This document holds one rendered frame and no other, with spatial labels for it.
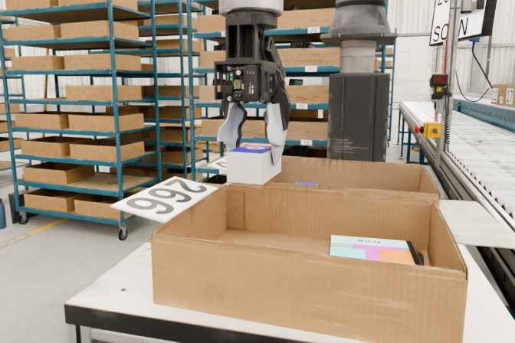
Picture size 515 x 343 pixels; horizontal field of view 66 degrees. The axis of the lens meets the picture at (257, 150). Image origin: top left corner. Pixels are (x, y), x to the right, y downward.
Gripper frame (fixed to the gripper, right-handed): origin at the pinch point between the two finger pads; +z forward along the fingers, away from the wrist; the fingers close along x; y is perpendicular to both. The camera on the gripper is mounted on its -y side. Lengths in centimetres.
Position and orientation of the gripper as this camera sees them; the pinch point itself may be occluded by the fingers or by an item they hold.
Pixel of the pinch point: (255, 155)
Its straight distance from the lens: 60.6
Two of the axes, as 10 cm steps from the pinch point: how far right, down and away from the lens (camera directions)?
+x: 9.5, 0.6, -3.2
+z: -0.1, 9.9, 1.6
